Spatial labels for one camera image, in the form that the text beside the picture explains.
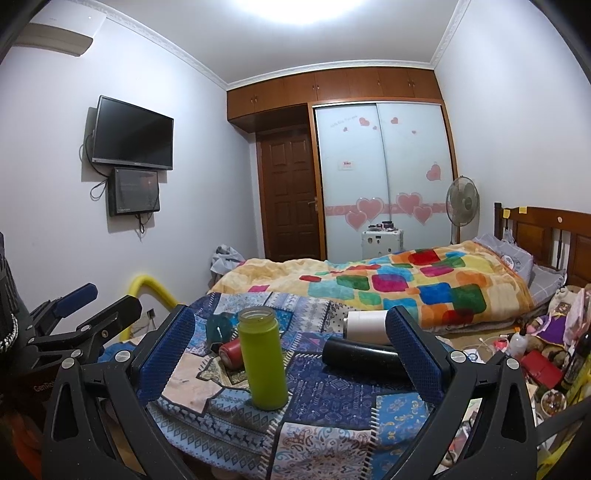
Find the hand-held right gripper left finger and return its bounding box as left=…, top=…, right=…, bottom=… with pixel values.
left=41, top=305, right=199, bottom=480

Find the yellow padded pipe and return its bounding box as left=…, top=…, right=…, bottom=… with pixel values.
left=121, top=274, right=182, bottom=343

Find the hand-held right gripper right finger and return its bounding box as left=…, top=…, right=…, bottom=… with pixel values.
left=385, top=305, right=541, bottom=480

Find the grey clothes heap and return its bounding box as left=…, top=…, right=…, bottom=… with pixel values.
left=210, top=244, right=248, bottom=289

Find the blue patchwork cloth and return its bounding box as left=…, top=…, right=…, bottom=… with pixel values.
left=99, top=291, right=462, bottom=480

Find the wooden bed headboard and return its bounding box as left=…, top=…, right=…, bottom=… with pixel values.
left=493, top=202, right=591, bottom=288

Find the grey pillow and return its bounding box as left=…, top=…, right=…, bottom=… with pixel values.
left=473, top=233, right=567, bottom=306

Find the black television cable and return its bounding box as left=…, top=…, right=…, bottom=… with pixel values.
left=78, top=131, right=112, bottom=202

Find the brown wooden door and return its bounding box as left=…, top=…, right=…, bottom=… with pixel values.
left=256, top=127, right=322, bottom=262

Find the white air conditioner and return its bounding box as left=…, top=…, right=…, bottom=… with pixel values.
left=16, top=4, right=107, bottom=57

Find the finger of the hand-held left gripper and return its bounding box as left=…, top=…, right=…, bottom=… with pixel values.
left=30, top=282, right=99, bottom=334
left=25, top=295, right=143, bottom=366

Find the wooden overhead cabinet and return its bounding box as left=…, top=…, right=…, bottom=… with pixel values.
left=226, top=67, right=445, bottom=134

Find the red cup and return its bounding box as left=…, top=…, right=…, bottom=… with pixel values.
left=218, top=339, right=245, bottom=370

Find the small white cabinet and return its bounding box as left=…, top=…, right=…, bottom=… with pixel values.
left=361, top=229, right=404, bottom=260

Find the black cup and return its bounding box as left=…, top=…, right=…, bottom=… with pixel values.
left=322, top=336, right=413, bottom=383

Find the white wardrobe with heart stickers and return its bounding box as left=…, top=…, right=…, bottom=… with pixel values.
left=311, top=102, right=459, bottom=260

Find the standing fan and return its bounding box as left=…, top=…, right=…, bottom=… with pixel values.
left=444, top=176, right=480, bottom=246

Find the white plastic bottle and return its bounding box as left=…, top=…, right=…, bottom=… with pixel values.
left=508, top=330, right=529, bottom=358

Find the small black wall monitor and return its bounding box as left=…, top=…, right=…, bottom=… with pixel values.
left=108, top=167, right=161, bottom=217

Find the purple bag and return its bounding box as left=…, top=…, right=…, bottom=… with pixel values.
left=531, top=315, right=575, bottom=347

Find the dark teal cup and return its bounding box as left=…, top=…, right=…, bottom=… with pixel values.
left=205, top=311, right=241, bottom=347

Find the colourful checked blanket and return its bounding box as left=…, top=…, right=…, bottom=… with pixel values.
left=210, top=240, right=537, bottom=334

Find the white cup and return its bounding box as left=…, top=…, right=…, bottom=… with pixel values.
left=344, top=310, right=393, bottom=346

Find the black wall television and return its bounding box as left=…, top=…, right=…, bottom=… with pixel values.
left=91, top=95, right=175, bottom=171

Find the green cup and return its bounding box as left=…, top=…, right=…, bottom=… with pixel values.
left=237, top=305, right=289, bottom=411

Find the pink plastic bag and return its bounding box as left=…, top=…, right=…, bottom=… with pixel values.
left=564, top=286, right=591, bottom=330

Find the red box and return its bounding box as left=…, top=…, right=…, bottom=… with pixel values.
left=521, top=349, right=565, bottom=386

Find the dark glass bottle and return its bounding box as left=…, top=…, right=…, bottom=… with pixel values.
left=561, top=344, right=591, bottom=395

